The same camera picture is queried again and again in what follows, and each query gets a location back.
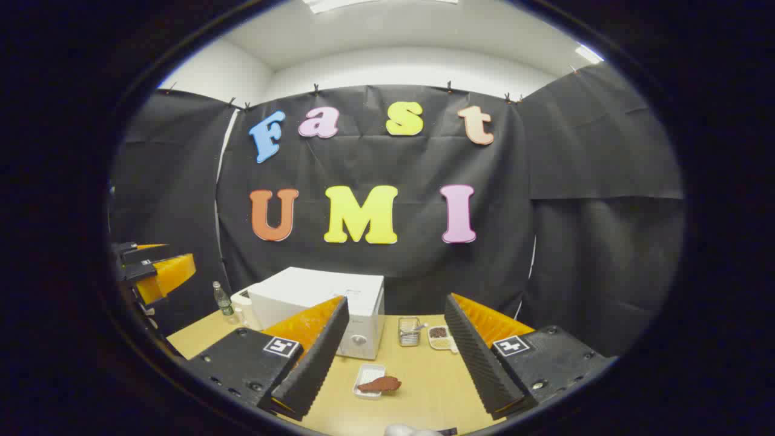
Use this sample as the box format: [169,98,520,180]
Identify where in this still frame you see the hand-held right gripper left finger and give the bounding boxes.
[185,296,351,423]

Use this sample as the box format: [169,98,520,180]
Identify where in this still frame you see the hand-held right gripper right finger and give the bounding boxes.
[444,293,618,420]

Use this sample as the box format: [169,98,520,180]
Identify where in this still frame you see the red-brown meat piece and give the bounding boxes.
[357,375,402,393]

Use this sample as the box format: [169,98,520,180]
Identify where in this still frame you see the white microwave oven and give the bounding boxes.
[247,267,386,361]

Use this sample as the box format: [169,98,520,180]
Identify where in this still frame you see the white divided dish of grains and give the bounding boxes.
[427,325,459,353]

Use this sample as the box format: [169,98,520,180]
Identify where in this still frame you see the white plastic tray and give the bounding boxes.
[353,363,387,400]

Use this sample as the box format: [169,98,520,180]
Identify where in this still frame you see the clear water bottle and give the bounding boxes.
[213,281,236,325]

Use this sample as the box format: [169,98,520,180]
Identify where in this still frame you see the metal mesh utensil holder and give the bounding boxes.
[398,317,428,347]

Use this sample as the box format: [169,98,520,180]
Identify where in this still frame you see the white toaster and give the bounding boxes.
[231,288,262,331]

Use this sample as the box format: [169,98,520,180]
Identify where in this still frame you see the black backdrop cloth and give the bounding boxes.
[109,61,685,358]

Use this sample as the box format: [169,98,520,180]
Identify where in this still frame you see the long ceiling light panel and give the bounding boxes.
[303,0,459,14]

